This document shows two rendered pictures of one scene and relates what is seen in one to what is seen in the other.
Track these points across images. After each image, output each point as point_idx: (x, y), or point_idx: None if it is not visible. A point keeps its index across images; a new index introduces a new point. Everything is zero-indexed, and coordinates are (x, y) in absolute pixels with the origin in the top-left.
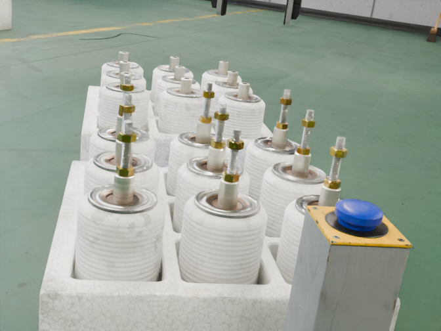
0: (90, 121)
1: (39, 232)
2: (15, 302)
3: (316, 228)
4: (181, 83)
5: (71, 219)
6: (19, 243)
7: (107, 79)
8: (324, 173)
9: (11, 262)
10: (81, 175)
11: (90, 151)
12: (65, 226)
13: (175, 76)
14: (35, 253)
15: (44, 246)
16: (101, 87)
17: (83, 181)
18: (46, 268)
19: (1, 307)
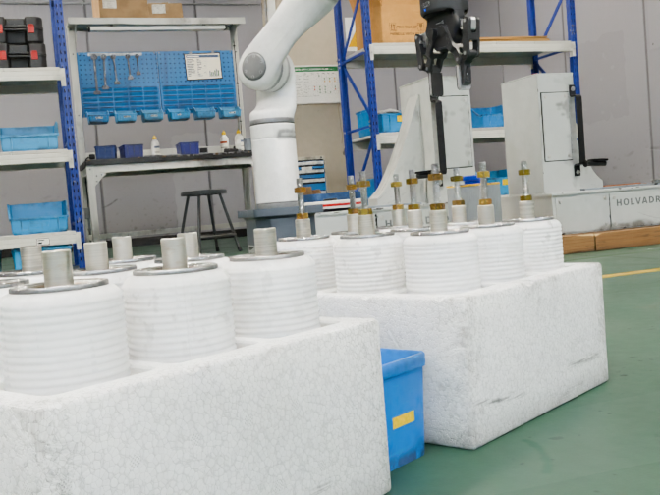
0: (323, 329)
1: (475, 483)
2: (576, 427)
3: (490, 186)
4: (196, 242)
5: (538, 275)
6: (522, 474)
7: (226, 271)
8: (338, 231)
9: (551, 457)
10: (477, 290)
11: (476, 250)
12: (549, 273)
13: (107, 261)
14: (510, 462)
15: (488, 467)
16: (223, 298)
17: (485, 287)
18: (587, 265)
19: (593, 426)
